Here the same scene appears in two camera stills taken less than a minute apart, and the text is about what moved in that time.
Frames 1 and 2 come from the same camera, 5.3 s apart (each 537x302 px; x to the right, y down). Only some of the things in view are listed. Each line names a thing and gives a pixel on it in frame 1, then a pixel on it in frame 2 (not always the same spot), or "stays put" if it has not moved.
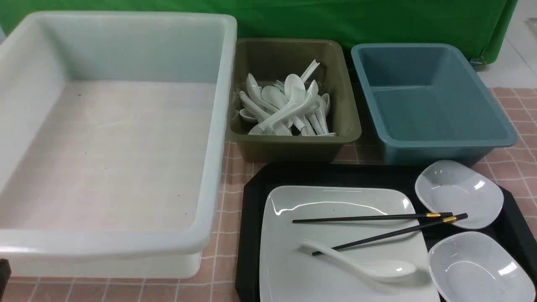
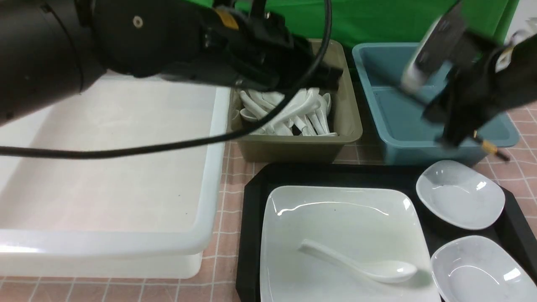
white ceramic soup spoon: x=383 y=271 stays put
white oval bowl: x=446 y=186 stays put
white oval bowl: x=473 y=266 stays put
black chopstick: x=431 y=215 → x=490 y=148
